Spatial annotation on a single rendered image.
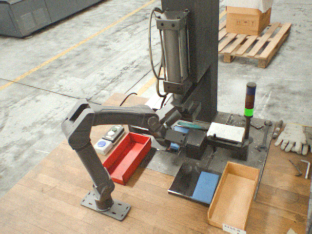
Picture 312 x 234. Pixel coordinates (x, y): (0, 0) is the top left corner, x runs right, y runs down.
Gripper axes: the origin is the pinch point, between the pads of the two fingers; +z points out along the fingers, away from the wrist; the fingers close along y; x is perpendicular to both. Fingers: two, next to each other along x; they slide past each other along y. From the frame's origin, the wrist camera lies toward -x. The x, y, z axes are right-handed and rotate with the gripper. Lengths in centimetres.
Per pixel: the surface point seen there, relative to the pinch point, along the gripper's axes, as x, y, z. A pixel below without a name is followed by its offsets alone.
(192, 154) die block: -8.7, 1.5, 9.3
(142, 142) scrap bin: 16.9, 1.1, 10.8
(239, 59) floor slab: 34, 206, 220
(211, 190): -22.1, -11.8, 2.2
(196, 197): -18.0, -16.4, 0.1
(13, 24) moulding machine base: 440, 196, 194
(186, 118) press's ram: -6.2, 10.3, -7.8
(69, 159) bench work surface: 45.0, -18.4, 3.9
